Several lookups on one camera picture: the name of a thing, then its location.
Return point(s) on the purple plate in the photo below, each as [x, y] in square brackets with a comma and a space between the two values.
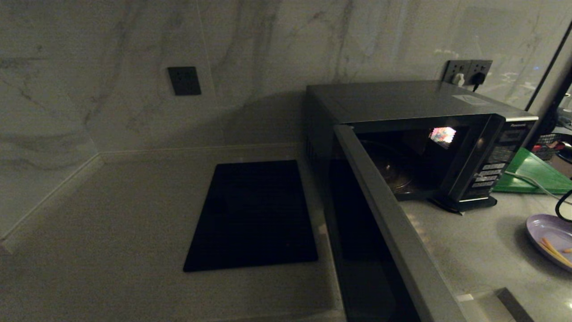
[543, 228]

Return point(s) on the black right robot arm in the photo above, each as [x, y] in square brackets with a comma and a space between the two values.
[561, 210]

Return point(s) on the silver black microwave oven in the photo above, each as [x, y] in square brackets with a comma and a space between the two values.
[393, 100]

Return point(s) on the black induction cooktop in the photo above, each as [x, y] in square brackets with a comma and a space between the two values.
[254, 214]

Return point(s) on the white plug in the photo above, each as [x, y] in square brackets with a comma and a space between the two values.
[458, 80]

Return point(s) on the black plug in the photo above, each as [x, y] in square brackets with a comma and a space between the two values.
[478, 79]

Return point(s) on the green cutting board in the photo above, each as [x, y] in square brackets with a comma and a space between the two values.
[536, 172]

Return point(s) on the metal shopping cart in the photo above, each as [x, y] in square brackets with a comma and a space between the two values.
[552, 147]

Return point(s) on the dark single wall socket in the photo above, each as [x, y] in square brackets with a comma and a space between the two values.
[184, 81]

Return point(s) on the grey double wall socket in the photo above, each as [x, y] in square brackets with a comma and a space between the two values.
[469, 67]

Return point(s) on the black metal frame post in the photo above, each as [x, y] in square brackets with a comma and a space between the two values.
[543, 125]

